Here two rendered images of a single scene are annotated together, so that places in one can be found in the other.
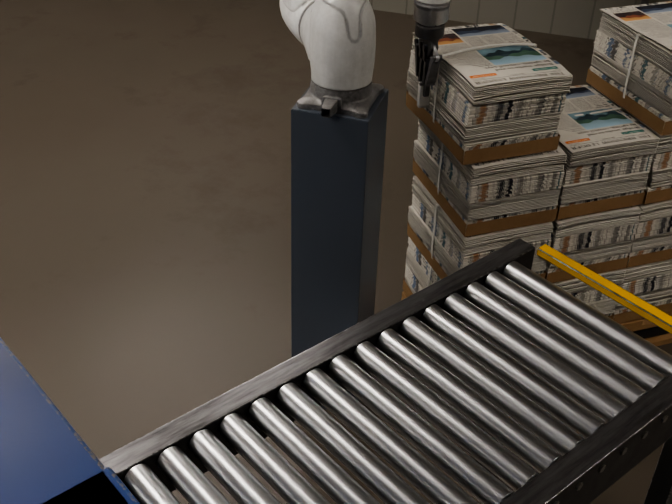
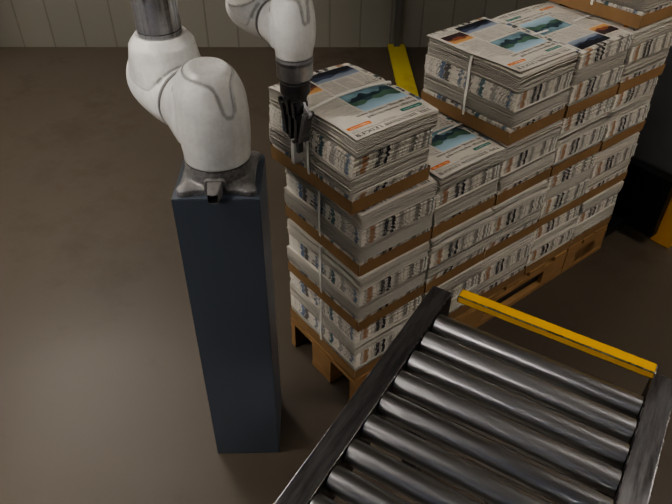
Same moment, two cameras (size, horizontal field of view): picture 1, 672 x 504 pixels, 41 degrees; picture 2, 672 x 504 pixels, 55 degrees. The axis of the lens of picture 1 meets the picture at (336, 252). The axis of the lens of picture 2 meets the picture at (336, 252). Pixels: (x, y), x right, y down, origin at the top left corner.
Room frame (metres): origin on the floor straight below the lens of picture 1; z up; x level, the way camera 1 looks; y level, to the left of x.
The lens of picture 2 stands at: (0.79, 0.14, 1.83)
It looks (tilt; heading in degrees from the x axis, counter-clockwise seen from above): 39 degrees down; 342
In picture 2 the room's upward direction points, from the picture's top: 1 degrees clockwise
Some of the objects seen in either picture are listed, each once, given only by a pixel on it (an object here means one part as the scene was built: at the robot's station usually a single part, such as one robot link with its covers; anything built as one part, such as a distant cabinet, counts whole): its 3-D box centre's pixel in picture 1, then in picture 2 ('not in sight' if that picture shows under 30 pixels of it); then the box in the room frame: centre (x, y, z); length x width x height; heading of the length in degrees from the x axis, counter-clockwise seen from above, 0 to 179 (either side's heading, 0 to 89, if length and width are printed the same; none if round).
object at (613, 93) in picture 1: (663, 94); (491, 104); (2.49, -0.96, 0.86); 0.38 x 0.29 x 0.04; 22
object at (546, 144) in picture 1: (497, 136); (373, 177); (2.19, -0.43, 0.86); 0.29 x 0.16 x 0.04; 111
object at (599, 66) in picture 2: not in sight; (552, 57); (2.60, -1.24, 0.95); 0.38 x 0.29 x 0.23; 20
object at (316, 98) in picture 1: (339, 91); (218, 169); (2.08, 0.01, 1.03); 0.22 x 0.18 x 0.06; 164
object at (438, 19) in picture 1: (431, 10); (294, 67); (2.22, -0.22, 1.19); 0.09 x 0.09 x 0.06
